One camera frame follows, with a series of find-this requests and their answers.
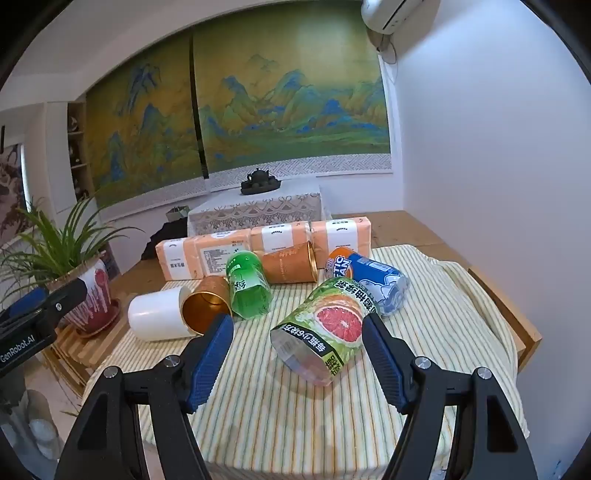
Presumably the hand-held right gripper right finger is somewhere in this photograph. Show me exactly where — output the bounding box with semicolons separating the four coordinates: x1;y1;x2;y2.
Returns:
361;313;539;480

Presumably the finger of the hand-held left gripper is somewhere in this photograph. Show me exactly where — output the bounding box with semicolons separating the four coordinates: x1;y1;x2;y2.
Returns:
9;279;89;329

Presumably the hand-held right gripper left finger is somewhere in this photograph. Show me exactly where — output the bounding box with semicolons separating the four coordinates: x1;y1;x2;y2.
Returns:
54;314;235;480

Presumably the grapefruit label bottle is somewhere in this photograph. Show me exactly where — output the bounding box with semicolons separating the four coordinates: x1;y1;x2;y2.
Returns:
270;277;380;387

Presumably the gold metal cup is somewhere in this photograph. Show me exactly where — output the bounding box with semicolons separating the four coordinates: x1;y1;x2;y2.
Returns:
181;275;233;334

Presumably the white cup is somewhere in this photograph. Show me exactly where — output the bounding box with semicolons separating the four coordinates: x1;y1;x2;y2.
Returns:
128;286;197;342

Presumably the orange paper cup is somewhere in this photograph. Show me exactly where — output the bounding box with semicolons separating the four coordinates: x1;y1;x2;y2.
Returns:
261;241;319;284

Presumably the potted green plant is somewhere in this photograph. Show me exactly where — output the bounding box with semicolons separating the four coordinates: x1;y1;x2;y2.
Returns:
0;194;146;340

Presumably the wooden slat rack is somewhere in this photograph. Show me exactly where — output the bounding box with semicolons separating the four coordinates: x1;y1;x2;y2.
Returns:
43;318;136;385

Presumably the striped yellow cloth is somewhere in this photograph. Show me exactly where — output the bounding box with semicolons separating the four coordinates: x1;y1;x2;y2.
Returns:
83;244;530;466

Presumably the green plastic bottle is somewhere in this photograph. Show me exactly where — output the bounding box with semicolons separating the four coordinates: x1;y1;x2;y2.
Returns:
225;249;273;319

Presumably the blue label bottle orange cap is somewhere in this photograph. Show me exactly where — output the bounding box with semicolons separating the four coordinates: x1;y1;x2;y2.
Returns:
324;247;411;317

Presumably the orange tissue pack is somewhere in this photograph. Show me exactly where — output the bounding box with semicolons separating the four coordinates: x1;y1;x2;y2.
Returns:
156;237;200;282
196;229;254;280
309;216;373;261
250;223;311;256

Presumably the black bag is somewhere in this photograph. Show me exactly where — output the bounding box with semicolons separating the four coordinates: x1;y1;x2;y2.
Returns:
140;222;190;262

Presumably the patterned cloth covered table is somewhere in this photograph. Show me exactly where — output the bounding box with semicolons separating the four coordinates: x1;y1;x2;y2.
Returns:
187;178;327;237

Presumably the dark tea tray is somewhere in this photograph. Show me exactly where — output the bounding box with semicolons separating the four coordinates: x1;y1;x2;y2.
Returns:
240;178;282;196

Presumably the white air conditioner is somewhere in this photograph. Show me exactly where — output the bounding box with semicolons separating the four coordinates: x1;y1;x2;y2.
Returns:
361;0;424;33

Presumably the framed wall picture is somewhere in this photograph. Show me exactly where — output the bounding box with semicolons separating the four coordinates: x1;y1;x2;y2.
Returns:
0;142;29;232

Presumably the wooden wall shelf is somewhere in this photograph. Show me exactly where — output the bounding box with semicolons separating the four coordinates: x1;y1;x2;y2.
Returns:
67;102;96;205

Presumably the narrow landscape wall scroll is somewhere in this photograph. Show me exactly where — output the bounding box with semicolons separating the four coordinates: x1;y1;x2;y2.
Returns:
84;34;209;223

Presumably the wide landscape wall scroll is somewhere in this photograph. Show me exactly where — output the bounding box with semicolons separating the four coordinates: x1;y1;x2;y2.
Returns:
191;4;394;193

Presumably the air conditioner cable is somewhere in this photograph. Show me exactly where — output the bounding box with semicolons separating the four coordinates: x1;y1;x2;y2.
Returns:
375;31;399;66

